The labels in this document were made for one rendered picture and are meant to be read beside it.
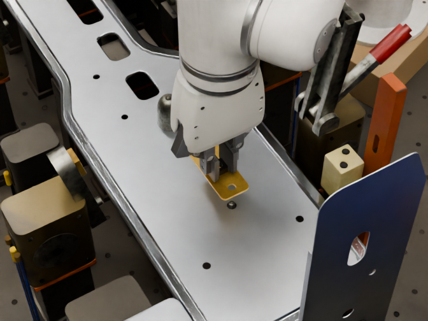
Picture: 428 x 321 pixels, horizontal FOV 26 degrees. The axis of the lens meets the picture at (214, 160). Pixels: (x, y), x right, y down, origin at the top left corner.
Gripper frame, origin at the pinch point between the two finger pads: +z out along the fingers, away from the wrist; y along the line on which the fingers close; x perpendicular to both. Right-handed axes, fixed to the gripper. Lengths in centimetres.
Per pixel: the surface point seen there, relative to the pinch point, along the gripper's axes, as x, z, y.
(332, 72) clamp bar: 1.4, -8.3, -14.3
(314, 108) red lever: -0.2, -0.8, -13.8
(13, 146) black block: -20.1, 7.1, 19.1
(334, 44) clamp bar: -0.4, -10.5, -15.6
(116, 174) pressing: -8.6, 6.1, 9.9
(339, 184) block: 9.4, 1.7, -10.9
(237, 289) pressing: 13.3, 6.1, 5.4
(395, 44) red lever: 0.8, -7.3, -24.1
